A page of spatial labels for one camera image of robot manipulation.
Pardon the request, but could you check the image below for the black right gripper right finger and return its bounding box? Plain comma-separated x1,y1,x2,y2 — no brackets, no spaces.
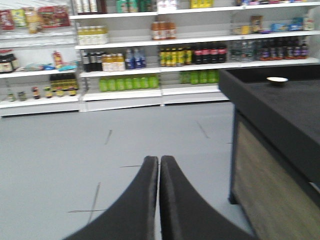
159,155,255,240

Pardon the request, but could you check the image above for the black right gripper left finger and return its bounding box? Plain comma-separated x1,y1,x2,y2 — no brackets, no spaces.
66,156,159,240

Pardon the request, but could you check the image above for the black wooden fruit display table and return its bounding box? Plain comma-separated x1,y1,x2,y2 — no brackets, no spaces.
219,64,320,240

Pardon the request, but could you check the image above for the small white dish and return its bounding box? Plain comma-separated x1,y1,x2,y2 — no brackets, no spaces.
266,76,289,87

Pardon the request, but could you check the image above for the white store shelf right unit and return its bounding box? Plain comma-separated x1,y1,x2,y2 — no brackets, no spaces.
71,0,320,112

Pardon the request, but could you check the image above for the white store shelf unit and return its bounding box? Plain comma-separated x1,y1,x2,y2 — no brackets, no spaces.
71,0,320,112
0,0,83,118

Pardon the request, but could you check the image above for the white store shelf left unit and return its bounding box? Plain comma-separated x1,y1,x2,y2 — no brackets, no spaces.
0,0,83,118

